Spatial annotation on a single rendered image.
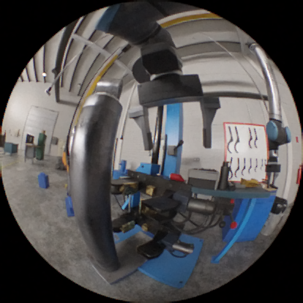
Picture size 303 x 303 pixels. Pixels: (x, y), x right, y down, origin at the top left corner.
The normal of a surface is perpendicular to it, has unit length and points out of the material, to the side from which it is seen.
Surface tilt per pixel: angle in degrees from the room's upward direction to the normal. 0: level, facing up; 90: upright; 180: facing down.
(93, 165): 90
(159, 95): 113
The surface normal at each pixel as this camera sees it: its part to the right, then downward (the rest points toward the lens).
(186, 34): -0.18, 0.97
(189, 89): -0.34, 0.29
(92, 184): 0.69, 0.02
